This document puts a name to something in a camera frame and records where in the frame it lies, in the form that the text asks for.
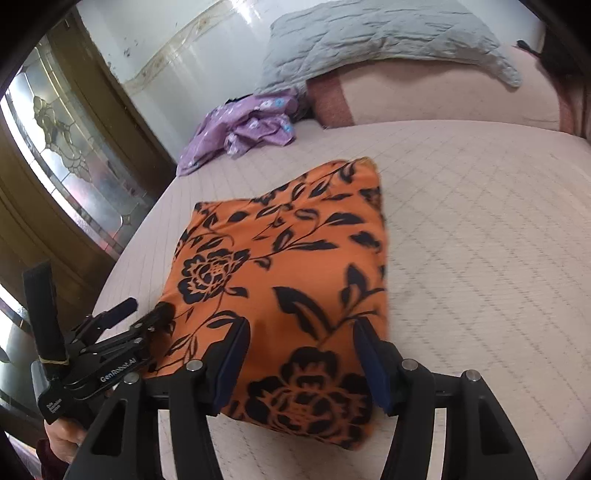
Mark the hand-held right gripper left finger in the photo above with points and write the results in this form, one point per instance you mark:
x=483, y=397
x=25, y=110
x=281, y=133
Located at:
x=234, y=362

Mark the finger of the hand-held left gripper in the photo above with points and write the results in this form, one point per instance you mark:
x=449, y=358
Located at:
x=159, y=316
x=120, y=310

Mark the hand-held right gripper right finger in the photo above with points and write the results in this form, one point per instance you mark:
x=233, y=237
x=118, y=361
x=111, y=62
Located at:
x=375, y=367

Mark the orange black floral garment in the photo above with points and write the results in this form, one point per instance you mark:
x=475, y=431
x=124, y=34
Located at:
x=286, y=258

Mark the person's left forearm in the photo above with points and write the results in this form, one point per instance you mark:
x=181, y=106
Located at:
x=48, y=464

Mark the person's left hand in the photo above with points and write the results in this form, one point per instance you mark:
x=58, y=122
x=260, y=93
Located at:
x=62, y=438

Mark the patterned glass door pane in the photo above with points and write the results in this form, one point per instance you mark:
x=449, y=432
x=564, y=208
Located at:
x=69, y=147

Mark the wooden door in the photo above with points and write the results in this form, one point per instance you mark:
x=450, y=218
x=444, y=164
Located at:
x=115, y=120

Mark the purple floral cloth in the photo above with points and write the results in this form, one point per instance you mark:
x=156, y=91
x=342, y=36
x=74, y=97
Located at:
x=217, y=134

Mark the pink bolster pillow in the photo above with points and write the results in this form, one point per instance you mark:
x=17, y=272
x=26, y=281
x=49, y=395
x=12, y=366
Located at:
x=438, y=97

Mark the grey quilted blanket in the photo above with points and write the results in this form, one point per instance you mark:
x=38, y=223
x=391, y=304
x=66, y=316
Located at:
x=369, y=37

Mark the black cloth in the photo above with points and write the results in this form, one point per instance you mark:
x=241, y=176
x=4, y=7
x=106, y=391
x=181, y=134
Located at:
x=554, y=60

